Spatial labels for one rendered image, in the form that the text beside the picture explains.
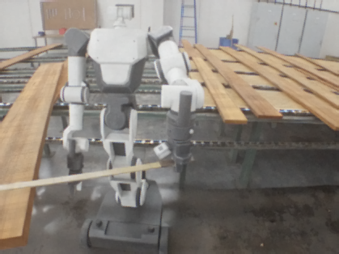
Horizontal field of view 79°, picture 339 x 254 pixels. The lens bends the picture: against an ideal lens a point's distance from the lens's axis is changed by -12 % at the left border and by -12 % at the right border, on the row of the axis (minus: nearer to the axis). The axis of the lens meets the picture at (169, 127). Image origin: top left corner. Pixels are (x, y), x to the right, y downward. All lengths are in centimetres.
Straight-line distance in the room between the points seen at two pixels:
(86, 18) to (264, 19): 537
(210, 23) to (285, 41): 241
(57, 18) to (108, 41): 703
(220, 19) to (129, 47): 683
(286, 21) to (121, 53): 713
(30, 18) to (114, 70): 781
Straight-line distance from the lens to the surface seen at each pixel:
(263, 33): 763
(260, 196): 228
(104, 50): 109
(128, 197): 159
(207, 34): 774
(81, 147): 121
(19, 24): 898
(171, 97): 65
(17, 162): 108
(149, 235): 156
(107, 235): 161
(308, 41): 839
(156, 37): 109
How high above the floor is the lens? 148
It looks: 27 degrees down
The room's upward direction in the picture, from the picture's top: 3 degrees clockwise
